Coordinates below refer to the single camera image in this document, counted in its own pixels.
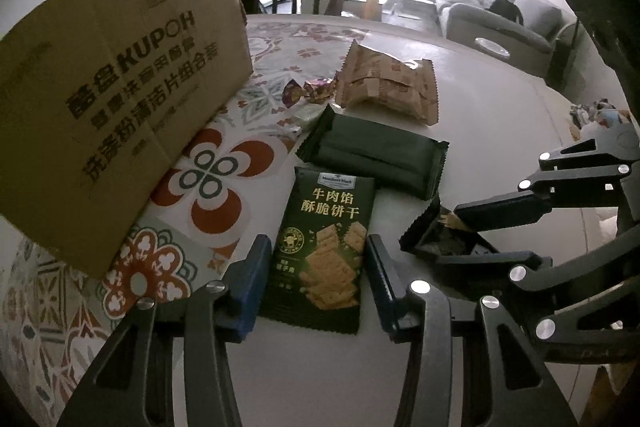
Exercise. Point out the brown paper bag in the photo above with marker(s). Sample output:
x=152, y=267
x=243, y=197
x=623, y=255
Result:
x=372, y=5

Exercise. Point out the light grey sofa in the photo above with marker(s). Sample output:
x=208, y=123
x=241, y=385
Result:
x=520, y=32

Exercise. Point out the foil wrapped candy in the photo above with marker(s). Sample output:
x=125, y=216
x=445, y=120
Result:
x=312, y=89

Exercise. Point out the black garment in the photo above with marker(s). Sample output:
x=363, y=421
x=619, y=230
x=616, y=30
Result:
x=505, y=9

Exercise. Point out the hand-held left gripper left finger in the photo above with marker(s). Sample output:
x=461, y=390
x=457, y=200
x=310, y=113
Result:
x=250, y=287

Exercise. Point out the dark green snack packet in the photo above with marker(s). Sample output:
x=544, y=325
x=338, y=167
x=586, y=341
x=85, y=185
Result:
x=375, y=152
x=440, y=232

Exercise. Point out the green cracker packet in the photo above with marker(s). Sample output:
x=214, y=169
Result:
x=320, y=257

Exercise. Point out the small white snack packet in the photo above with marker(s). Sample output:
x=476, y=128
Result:
x=300, y=122

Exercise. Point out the white round dish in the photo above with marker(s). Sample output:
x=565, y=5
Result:
x=492, y=47

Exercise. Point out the cardboard box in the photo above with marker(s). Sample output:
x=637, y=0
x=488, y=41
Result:
x=125, y=82

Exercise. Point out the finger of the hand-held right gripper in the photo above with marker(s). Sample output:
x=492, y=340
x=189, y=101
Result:
x=500, y=261
x=500, y=211

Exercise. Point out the brown crinkled snack packet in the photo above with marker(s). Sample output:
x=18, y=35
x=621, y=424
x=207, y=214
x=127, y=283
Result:
x=390, y=82

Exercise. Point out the patterned table runner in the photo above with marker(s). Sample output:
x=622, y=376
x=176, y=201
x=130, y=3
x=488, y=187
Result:
x=210, y=167

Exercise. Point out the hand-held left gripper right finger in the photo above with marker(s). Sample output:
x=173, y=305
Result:
x=382, y=287

